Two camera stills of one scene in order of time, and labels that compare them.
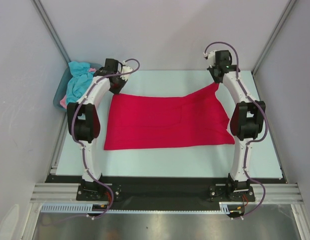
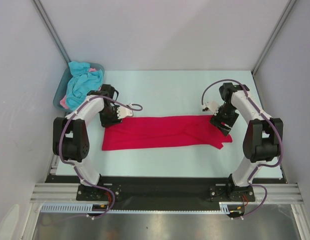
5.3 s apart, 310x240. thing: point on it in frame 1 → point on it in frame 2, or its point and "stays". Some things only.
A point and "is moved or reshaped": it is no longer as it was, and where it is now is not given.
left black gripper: x=116 y=91 → x=106 y=122
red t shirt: x=138 y=122 is moved or reshaped
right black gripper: x=217 y=75 → x=224 y=124
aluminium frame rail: x=267 y=192 stays
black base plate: x=142 y=193 stays
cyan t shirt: x=80 y=77 stays
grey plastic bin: x=61 y=89 stays
